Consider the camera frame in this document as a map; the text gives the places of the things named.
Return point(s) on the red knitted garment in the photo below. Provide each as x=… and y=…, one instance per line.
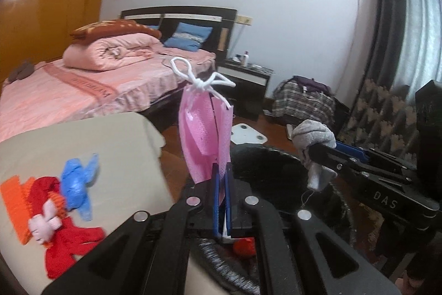
x=68, y=242

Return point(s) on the blue pillow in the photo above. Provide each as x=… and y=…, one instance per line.
x=188, y=37

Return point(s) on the plaid cloth bag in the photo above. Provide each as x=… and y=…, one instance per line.
x=300, y=99

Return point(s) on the floral patterned armchair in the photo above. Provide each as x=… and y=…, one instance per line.
x=382, y=119

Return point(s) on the folded red brown blanket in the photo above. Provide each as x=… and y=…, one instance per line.
x=87, y=34

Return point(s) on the orange knitted cloth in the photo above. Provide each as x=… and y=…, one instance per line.
x=24, y=200

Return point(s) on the folded pink quilt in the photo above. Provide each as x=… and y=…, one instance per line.
x=111, y=53

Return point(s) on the wooden wardrobe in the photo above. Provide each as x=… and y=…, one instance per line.
x=39, y=30

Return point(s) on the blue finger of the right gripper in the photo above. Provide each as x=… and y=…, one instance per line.
x=351, y=151
x=328, y=157

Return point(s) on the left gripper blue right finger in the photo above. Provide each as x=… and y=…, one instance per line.
x=227, y=180

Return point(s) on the pink mesh bag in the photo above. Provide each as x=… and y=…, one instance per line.
x=204, y=124

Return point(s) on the grey curtain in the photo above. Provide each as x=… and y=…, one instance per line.
x=406, y=48

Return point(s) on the grey sock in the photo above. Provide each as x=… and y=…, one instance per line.
x=312, y=139

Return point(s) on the blue plastic shoe cover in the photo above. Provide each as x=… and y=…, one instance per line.
x=74, y=183

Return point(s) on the beige table cloth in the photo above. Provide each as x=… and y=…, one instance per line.
x=129, y=178

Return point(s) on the white bathroom scale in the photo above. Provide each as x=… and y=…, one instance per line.
x=245, y=134

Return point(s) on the white lotion bottle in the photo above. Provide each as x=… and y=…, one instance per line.
x=245, y=59

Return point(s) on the pink covered bed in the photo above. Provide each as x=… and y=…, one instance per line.
x=55, y=94

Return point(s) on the red mesh bag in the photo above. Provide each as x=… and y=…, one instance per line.
x=245, y=247

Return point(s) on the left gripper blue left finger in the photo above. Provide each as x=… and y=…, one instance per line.
x=215, y=191

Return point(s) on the black white nightstand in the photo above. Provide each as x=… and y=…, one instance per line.
x=251, y=82

